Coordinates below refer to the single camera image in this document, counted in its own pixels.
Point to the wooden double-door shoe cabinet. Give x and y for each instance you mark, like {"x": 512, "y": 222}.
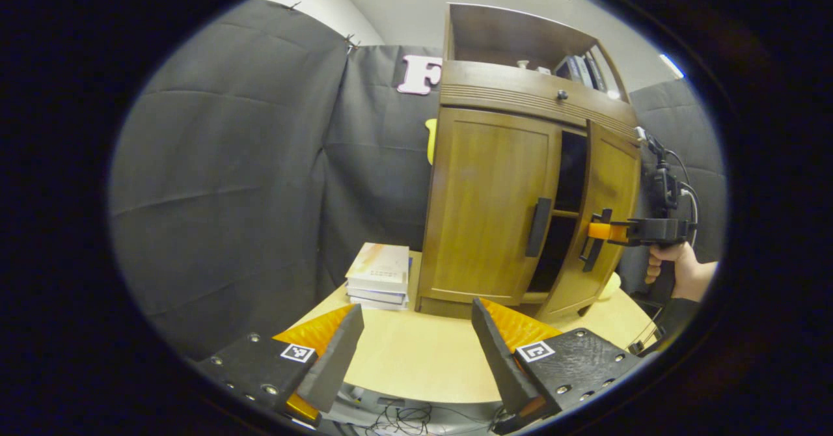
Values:
{"x": 507, "y": 32}

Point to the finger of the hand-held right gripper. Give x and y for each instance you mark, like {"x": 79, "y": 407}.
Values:
{"x": 605, "y": 231}

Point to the grey spine book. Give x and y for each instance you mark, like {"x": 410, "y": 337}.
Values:
{"x": 583, "y": 71}

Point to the wooden cabinet drawer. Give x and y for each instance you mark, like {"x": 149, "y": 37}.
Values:
{"x": 494, "y": 88}

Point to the thin white book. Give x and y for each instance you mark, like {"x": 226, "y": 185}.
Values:
{"x": 381, "y": 304}
{"x": 377, "y": 295}

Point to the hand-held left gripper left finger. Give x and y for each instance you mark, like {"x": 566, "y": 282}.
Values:
{"x": 338, "y": 358}

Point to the black backdrop cloth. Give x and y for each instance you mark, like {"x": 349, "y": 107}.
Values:
{"x": 228, "y": 195}

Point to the thick white cover book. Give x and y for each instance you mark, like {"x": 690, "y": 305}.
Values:
{"x": 381, "y": 263}

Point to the wooden shoe cabinet door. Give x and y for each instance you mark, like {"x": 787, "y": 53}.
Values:
{"x": 488, "y": 195}
{"x": 608, "y": 169}

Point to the small ceiling light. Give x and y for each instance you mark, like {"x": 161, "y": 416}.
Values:
{"x": 671, "y": 65}

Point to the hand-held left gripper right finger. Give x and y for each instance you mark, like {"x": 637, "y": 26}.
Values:
{"x": 498, "y": 358}

